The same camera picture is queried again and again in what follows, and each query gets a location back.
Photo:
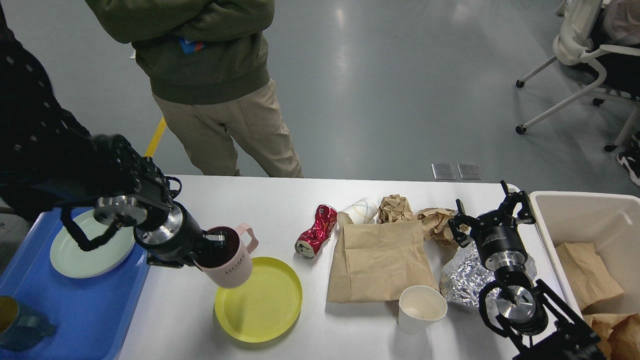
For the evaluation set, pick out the yellow plate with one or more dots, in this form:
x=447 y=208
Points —
x=265 y=306

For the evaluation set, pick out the crushed white paper cup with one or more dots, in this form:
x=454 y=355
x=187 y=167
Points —
x=362 y=211

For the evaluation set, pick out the crumpled brown paper in bin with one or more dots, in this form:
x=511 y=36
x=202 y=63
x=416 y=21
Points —
x=619 y=334

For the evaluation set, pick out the white office chair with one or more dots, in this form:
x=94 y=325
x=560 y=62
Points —
x=575 y=50

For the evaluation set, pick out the pale green plate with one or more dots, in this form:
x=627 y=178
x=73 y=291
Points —
x=71 y=261

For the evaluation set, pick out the flat brown paper bag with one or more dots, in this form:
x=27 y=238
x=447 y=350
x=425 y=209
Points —
x=377 y=262

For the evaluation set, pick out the crumpled brown paper wad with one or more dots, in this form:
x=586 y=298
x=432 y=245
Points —
x=435 y=225

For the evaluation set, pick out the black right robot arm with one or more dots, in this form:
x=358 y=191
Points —
x=528 y=312

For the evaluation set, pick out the person in green sweater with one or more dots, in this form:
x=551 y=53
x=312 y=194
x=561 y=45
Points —
x=207 y=65

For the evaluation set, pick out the metal floor socket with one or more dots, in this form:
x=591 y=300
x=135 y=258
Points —
x=469 y=171
x=443 y=171

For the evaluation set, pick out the brown paper bag in bin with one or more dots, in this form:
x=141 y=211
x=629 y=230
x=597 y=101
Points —
x=587 y=275

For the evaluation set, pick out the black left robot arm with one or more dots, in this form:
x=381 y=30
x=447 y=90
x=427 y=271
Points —
x=100 y=183

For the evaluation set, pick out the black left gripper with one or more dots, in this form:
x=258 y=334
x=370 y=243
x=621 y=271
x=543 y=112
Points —
x=173 y=243

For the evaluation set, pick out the beige plastic bin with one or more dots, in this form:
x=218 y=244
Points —
x=611 y=222

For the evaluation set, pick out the metal floor socket left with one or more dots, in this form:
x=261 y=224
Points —
x=443 y=171

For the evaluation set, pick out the metal floor socket right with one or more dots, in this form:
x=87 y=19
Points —
x=469 y=171

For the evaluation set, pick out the blue plastic tray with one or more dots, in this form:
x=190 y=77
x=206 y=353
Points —
x=91 y=315

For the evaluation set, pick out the dark teal mug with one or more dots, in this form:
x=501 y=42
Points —
x=21 y=326

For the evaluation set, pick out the crumpled brown paper ball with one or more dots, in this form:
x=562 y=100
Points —
x=394 y=209

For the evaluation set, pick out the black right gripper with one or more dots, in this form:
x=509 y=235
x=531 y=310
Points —
x=497 y=239

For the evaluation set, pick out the crumpled aluminium foil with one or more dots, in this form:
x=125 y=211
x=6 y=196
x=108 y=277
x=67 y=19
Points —
x=463 y=277

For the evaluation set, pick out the crushed red soda can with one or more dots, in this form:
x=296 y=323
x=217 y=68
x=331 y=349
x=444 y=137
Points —
x=310 y=242

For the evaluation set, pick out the pink mug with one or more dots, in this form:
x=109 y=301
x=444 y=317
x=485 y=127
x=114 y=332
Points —
x=232 y=266

